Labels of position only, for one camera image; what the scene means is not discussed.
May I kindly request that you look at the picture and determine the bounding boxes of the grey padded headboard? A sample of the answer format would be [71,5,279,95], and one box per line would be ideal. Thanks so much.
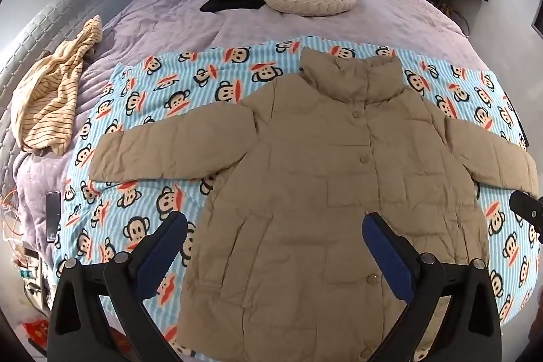
[0,0,141,176]

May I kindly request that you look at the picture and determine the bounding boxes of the monkey printed striped blanket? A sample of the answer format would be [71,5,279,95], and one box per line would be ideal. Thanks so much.
[53,35,536,362]

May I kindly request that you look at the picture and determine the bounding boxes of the purple bedspread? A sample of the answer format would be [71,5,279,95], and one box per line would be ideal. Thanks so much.
[13,0,493,261]

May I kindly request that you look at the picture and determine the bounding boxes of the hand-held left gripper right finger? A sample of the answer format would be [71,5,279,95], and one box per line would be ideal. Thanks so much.
[362,211,503,362]

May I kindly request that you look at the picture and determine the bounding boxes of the red packet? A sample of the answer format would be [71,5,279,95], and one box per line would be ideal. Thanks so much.
[21,320,50,346]

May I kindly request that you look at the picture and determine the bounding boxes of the tan puffer jacket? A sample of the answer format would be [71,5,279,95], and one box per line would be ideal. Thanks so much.
[88,47,539,362]

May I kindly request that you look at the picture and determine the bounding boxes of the black phone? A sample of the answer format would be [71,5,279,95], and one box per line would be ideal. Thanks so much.
[46,190,61,243]

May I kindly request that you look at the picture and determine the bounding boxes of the orange cables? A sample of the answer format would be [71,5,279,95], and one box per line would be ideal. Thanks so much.
[0,188,27,261]

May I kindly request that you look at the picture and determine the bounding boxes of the yellow striped cloth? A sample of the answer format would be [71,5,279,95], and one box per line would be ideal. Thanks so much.
[11,15,104,155]

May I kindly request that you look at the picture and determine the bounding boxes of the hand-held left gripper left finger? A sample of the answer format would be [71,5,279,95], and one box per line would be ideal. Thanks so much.
[46,210,189,362]

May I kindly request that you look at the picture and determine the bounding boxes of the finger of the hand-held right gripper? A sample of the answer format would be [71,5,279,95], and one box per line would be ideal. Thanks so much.
[509,190,543,224]

